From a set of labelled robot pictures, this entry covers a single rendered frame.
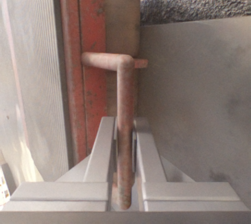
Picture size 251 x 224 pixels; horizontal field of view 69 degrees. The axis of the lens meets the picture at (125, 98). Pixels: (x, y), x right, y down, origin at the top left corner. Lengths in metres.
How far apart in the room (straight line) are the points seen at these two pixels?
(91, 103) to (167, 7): 0.15
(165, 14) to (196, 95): 0.11
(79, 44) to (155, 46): 0.11
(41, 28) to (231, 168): 0.24
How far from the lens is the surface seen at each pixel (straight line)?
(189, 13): 0.24
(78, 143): 0.19
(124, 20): 0.22
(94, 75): 0.18
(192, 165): 0.26
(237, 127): 0.21
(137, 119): 0.15
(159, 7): 0.27
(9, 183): 3.19
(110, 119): 0.15
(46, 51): 0.20
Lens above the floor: 0.20
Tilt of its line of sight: 39 degrees down
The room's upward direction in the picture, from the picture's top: 103 degrees counter-clockwise
